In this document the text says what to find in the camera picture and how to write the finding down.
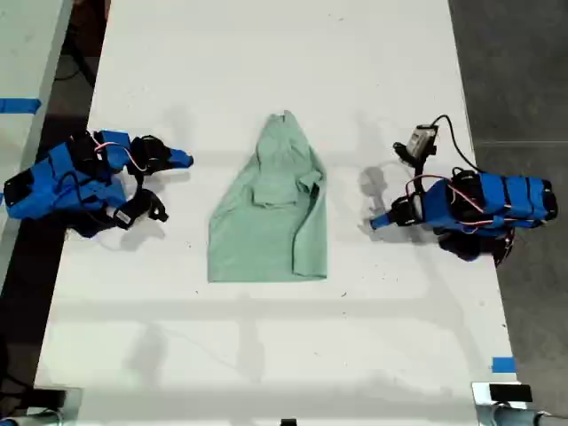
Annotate pale green T-shirt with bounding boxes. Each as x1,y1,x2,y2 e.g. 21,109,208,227
207,109,329,283

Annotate long blue tape strip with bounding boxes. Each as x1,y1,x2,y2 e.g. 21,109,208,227
0,98,43,115

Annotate short blue tape piece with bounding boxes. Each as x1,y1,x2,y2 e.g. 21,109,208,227
491,356,517,375

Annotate small black box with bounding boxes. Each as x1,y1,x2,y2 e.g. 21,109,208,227
31,387,68,412
488,383,534,405

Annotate black camera box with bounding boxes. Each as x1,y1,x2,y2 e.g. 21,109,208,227
108,188,170,231

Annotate black camera cable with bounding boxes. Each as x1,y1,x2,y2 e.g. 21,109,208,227
59,171,121,223
432,114,483,174

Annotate grey camera box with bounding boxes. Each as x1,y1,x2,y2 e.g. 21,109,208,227
393,123,440,158

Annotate thin dark floor cable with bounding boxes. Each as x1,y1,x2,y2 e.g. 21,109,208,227
55,37,106,83

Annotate silver clamp bracket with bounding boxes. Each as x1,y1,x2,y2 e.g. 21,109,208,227
470,380,541,426
24,385,84,426

